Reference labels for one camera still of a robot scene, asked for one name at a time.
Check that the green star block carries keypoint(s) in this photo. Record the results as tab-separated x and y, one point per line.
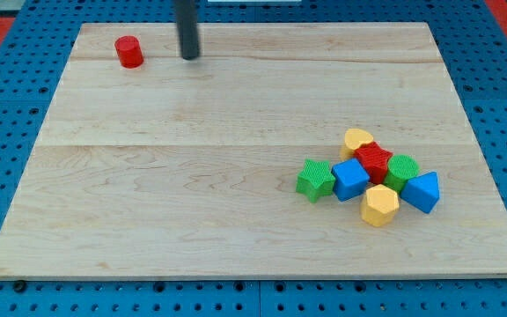
315	180

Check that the wooden board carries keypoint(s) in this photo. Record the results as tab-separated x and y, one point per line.
178	170

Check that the blue cube block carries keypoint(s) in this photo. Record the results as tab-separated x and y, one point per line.
351	179

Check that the yellow heart block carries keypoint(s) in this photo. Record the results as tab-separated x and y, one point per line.
354	139

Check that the red star block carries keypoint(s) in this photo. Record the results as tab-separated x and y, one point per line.
374	159

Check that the yellow hexagon block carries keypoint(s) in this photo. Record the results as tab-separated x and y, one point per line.
379	205

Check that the green cylinder block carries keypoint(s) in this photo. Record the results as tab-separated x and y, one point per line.
400	169

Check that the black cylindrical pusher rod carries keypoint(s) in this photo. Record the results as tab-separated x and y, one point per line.
187	28

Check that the red cylinder block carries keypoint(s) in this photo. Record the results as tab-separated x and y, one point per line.
129	51

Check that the blue triangle block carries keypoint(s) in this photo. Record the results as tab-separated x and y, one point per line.
422	192

